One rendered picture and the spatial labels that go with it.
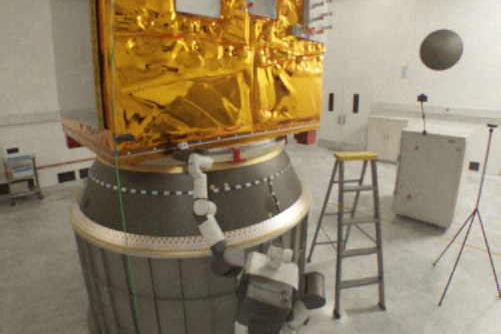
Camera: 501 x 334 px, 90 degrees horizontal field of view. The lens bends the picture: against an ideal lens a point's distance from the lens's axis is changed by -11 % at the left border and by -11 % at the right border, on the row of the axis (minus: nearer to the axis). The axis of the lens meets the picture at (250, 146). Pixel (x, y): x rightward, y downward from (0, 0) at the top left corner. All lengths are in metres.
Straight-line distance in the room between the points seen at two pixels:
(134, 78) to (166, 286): 1.33
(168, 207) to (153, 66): 0.89
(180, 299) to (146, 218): 0.60
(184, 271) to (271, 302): 0.84
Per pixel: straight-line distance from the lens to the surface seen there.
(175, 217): 1.90
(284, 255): 1.34
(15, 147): 6.52
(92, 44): 1.64
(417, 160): 4.92
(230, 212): 1.92
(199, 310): 2.19
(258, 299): 1.28
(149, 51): 1.63
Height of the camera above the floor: 2.17
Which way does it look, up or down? 12 degrees down
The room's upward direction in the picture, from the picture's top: straight up
